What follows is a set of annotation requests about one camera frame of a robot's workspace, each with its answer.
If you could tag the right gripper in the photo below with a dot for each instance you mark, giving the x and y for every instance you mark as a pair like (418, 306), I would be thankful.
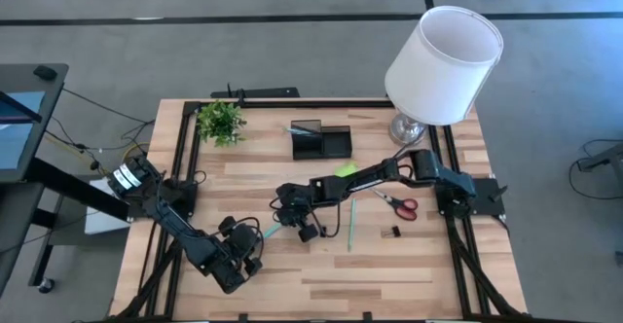
(294, 201)

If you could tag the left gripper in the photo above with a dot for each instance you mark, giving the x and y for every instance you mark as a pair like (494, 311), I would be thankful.
(243, 242)

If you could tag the teal pencil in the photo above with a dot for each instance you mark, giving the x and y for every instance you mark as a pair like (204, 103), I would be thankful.
(273, 230)
(351, 223)
(302, 131)

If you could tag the green sticky note pad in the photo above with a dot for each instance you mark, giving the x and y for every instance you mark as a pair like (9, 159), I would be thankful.
(345, 169)

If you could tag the black mesh desk organizer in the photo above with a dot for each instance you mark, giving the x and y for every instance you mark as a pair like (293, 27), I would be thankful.
(336, 144)

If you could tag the black binder clip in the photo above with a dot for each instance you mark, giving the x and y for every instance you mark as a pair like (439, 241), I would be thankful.
(395, 231)

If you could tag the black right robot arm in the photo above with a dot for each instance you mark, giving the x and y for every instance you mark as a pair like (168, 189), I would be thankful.
(370, 179)

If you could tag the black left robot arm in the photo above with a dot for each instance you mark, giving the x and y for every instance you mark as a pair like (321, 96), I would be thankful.
(185, 230)

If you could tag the green plant in white pot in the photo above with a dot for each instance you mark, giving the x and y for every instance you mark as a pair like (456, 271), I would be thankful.
(221, 121)

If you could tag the white box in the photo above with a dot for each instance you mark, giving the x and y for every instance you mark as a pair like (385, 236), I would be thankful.
(104, 223)

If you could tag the white shade silver table lamp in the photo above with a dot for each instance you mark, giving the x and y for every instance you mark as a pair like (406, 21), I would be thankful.
(438, 70)

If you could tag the desk monitor screen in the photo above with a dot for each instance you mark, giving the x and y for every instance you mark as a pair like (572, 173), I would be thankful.
(19, 133)

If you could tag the black computer mouse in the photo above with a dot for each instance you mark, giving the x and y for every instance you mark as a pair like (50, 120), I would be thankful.
(45, 73)

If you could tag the black equipment stand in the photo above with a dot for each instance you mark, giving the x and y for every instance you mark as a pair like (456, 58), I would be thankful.
(608, 157)

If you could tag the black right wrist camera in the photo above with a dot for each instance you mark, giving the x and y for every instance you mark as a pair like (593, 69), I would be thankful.
(309, 233)

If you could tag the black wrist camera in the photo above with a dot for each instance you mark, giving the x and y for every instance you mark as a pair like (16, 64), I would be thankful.
(227, 226)
(309, 233)

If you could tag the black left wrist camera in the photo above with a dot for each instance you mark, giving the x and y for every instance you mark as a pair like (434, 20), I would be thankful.
(227, 226)

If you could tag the black aluminium table frame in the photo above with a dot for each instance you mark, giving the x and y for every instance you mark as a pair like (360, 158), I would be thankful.
(316, 104)

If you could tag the black bracket bar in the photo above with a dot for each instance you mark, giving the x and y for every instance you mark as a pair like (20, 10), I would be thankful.
(267, 92)

